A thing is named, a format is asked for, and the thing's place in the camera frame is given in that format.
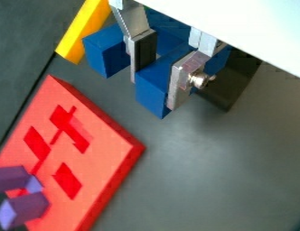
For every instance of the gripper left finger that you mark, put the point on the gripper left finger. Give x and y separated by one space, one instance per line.
139 37

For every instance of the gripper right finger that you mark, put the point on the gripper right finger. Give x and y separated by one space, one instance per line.
187 71

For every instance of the blue U-shaped block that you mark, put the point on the blue U-shaped block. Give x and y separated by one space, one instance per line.
107 58

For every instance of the red fixture base block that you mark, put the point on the red fixture base block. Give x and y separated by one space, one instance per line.
76 150

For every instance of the yellow long bar block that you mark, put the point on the yellow long bar block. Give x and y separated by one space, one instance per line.
87 22

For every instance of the purple U-shaped block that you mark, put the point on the purple U-shaped block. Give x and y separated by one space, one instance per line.
26 207

